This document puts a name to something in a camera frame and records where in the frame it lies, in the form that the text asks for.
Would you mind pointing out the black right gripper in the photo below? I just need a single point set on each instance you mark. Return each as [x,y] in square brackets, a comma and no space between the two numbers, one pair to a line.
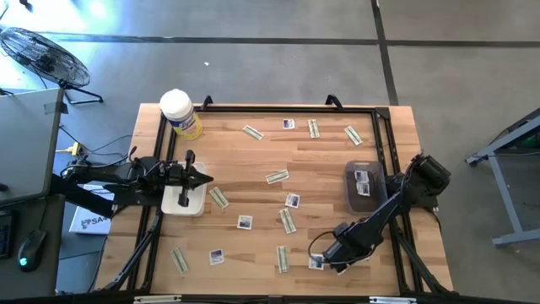
[343,247]

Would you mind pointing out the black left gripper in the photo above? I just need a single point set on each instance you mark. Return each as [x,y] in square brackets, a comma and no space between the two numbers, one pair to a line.
[181,177]

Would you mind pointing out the white green bandage packet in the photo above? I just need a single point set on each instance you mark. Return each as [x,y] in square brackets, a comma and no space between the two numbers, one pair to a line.
[253,132]
[287,220]
[282,258]
[179,260]
[353,135]
[219,197]
[277,176]
[313,128]

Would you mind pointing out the white blue alcohol wipe packet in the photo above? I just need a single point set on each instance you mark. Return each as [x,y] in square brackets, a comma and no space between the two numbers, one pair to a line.
[292,200]
[314,263]
[288,123]
[244,222]
[361,176]
[216,256]
[363,188]

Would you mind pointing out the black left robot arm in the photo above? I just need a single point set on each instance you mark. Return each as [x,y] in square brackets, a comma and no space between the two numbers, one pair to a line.
[105,173]

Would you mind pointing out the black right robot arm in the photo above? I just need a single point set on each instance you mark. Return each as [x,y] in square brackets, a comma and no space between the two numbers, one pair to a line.
[392,207]

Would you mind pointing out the white plastic bin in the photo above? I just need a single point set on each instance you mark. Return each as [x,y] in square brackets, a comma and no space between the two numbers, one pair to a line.
[198,202]

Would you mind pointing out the clear grey plastic bin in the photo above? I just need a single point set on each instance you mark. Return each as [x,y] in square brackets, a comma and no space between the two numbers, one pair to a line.
[358,204]

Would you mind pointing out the yellow white Lysol wipes canister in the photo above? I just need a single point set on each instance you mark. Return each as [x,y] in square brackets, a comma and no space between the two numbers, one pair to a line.
[177,107]

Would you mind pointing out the white cardboard box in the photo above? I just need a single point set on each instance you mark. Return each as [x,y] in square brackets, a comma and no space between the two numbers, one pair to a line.
[90,221]

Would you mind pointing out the yellow power plug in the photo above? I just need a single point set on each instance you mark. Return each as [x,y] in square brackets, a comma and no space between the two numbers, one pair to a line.
[75,148]

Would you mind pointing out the dark desk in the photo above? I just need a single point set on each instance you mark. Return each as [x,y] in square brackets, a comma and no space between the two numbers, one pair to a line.
[46,219]

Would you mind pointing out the black computer mouse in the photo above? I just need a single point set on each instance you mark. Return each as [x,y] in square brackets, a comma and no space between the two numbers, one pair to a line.
[31,249]

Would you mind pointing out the black floor fan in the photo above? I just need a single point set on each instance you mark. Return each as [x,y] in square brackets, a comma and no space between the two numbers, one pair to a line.
[46,59]

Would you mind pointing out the black keyboard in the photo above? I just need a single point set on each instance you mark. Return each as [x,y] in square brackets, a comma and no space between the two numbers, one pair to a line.
[5,234]

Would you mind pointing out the silver metal bracket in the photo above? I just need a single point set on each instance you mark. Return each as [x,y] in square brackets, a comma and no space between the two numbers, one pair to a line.
[156,299]
[392,300]

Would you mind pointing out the black aluminium table frame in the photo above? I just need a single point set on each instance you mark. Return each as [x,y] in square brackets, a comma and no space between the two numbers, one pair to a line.
[295,109]

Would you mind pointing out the grey metal table frame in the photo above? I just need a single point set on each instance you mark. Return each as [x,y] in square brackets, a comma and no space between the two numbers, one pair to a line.
[506,198]

